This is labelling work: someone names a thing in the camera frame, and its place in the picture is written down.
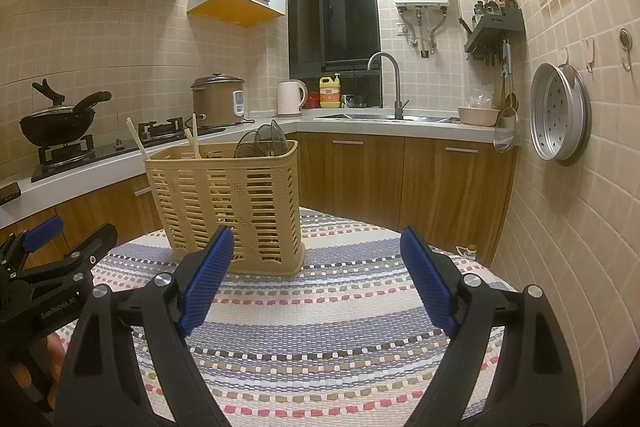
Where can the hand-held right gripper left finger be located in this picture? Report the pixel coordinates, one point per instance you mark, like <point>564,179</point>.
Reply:
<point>207,277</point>

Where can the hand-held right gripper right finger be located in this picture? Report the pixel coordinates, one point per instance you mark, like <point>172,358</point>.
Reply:
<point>427,279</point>

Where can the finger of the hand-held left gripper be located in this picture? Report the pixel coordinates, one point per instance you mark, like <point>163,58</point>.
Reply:
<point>85,254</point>
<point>45,233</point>

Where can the beige plastic utensil basket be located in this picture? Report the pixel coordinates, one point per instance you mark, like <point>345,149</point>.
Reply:
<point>210,207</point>

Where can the wooden chopstick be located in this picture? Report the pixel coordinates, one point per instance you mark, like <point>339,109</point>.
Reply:
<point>137,139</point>
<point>191,143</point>
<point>195,134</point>

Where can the person's left hand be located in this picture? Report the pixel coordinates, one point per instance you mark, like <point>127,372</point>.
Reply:
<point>56,349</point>

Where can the wooden base cabinets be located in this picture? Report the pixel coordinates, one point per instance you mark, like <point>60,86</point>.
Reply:
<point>440,187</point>

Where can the black gas stove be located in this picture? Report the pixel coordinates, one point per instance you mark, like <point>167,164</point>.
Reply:
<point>100,154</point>

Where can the black wok with lid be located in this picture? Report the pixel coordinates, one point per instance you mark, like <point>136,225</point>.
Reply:
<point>55,124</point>

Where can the striped woven tablecloth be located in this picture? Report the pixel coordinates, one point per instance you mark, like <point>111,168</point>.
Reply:
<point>325,332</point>

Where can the white kitchen countertop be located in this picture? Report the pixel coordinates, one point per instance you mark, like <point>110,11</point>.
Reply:
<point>400,127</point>

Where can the hanging metal strainer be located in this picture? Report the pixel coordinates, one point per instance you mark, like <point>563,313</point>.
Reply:
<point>507,134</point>

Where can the beige bowl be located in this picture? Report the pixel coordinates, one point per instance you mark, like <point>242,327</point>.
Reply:
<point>477,116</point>

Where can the steel sink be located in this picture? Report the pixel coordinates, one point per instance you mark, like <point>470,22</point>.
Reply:
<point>370,118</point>

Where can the brown rice cooker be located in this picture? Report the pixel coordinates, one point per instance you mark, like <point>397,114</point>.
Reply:
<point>215,102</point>

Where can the steel kitchen faucet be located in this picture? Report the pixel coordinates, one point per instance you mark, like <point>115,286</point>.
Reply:
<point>397,87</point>

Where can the cream electric kettle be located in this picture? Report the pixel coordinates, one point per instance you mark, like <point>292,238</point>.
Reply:
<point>289,99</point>

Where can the red container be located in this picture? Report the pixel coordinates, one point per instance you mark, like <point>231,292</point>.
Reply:
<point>313,100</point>

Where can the yellow detergent bottle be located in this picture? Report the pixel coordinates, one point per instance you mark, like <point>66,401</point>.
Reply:
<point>330,96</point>

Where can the round metal steamer tray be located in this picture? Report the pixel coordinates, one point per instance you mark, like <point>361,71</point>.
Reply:
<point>555,114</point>

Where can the pot lid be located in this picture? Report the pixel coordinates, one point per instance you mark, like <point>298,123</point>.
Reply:
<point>584,117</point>

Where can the water heater pipes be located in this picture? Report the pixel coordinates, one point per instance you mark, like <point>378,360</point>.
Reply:
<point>422,34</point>

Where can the dark window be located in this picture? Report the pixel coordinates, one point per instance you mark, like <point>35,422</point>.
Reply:
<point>345,7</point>

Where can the black wall spice rack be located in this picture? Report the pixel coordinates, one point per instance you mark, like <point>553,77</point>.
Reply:
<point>492,32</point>

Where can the pink wall hook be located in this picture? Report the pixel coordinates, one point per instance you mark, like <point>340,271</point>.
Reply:
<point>589,52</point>

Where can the metal wall hook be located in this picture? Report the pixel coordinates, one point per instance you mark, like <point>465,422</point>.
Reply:
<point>625,42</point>

